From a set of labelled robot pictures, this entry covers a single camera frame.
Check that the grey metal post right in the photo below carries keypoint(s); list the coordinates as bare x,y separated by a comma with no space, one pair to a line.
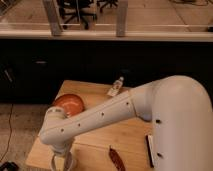
121,18

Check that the black object floor corner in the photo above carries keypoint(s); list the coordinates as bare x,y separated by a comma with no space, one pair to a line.
9,166

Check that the grey metal post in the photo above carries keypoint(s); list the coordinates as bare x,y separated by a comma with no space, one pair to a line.
52,17
121,18

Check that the small plastic bottle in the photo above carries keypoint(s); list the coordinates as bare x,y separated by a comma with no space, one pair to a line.
114,90

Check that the grey metal post left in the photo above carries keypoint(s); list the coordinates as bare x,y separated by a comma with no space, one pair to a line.
52,17

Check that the black and white remote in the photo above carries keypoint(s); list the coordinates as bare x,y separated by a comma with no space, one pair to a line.
149,143

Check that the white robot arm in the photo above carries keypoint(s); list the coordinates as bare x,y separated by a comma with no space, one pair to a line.
178,107

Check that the orange ceramic bowl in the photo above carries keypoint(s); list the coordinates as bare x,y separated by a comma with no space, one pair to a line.
71,103

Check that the black office chair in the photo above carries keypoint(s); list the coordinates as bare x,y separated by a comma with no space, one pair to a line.
70,9
106,2

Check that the white ceramic cup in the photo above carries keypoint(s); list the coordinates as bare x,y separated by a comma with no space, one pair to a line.
63,163

